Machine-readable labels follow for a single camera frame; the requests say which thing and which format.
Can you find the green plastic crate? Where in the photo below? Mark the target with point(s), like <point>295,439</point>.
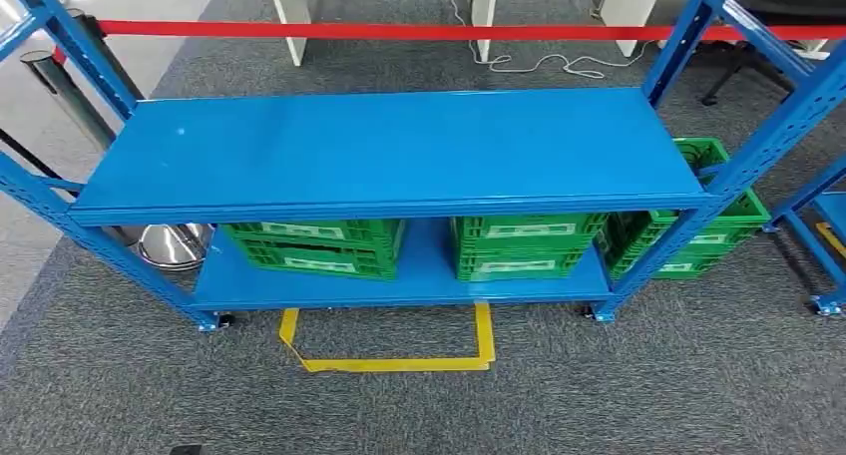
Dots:
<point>476,247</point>
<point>750,215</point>
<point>377,247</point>

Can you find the blue metal shelf rack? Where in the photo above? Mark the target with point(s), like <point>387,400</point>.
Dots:
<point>833,207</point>
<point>396,148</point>

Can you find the yellow floor tape mark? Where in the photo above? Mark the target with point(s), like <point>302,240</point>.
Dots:
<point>396,365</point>

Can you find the red barrier belt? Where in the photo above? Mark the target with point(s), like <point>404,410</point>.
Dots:
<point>396,31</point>

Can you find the white desk leg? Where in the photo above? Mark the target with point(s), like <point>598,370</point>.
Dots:
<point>484,16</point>
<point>291,22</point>
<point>634,16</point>

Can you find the chrome stanchion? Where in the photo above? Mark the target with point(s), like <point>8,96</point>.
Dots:
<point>172,247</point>

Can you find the thin black stanchion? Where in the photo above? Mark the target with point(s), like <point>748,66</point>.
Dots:
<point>30,153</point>

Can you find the thick black belt post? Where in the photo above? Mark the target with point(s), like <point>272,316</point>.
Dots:
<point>108,55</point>

